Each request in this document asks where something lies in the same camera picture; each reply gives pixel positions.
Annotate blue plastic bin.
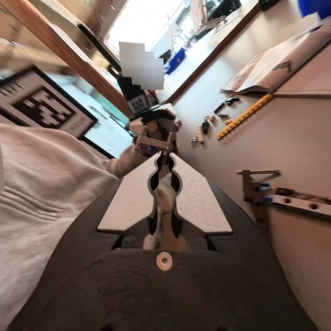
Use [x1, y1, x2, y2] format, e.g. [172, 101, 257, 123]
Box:
[297, 0, 331, 20]
[164, 48, 187, 76]

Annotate flattened brown cardboard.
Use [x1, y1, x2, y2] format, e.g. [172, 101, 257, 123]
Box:
[220, 24, 331, 95]

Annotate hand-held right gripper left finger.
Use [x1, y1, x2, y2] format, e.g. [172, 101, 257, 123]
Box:
[97, 153, 161, 250]

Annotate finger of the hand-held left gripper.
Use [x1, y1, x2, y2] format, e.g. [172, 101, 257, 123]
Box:
[126, 119, 146, 137]
[155, 103, 178, 121]

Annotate wooden post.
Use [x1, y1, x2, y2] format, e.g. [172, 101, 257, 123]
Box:
[0, 0, 133, 118]

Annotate person's left hand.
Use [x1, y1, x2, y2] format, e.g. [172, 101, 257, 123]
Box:
[145, 118, 182, 155]

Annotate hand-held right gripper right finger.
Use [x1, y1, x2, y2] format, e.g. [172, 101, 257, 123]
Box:
[168, 153, 233, 239]

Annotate long yellow lego beam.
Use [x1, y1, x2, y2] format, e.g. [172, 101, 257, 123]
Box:
[215, 94, 274, 140]

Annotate scattered small lego pieces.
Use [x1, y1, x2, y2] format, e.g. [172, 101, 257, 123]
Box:
[191, 96, 241, 145]

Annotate wooden bracket piece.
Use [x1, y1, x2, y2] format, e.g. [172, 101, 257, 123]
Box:
[134, 125, 174, 157]

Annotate light grey sweatshirt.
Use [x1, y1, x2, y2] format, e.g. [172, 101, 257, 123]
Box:
[0, 123, 125, 331]

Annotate wooden frame with blue bolts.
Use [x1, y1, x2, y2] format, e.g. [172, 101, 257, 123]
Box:
[237, 169, 331, 223]

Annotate framed black-and-white marker poster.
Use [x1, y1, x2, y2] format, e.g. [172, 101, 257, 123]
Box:
[0, 65, 99, 141]

